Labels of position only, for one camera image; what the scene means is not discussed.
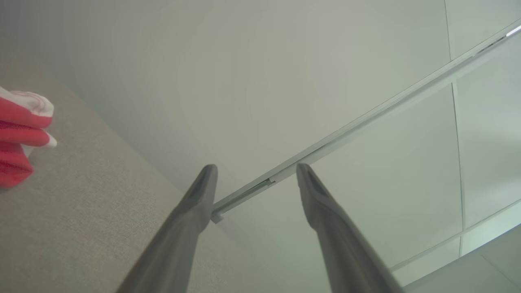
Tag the white ceiling light track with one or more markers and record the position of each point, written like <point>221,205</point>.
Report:
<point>366,118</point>

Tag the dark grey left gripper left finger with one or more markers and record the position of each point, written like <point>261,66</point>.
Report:
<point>179,236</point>

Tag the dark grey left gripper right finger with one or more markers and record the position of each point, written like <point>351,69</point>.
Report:
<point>346,248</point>

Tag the red jersey with black lettering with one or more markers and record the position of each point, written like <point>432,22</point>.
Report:
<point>16,122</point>

